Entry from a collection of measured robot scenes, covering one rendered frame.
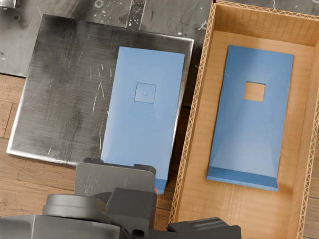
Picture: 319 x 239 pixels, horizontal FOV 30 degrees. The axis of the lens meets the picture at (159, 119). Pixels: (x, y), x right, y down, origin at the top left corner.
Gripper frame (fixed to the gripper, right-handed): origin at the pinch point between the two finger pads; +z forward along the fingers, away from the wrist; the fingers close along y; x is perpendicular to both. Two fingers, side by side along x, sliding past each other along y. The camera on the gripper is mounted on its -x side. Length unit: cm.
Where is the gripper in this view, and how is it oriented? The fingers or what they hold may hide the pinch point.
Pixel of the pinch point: (127, 183)
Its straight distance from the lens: 58.6
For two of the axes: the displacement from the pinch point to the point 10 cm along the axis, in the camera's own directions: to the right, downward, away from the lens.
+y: 1.0, -9.6, -2.7
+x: -9.9, -1.2, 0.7
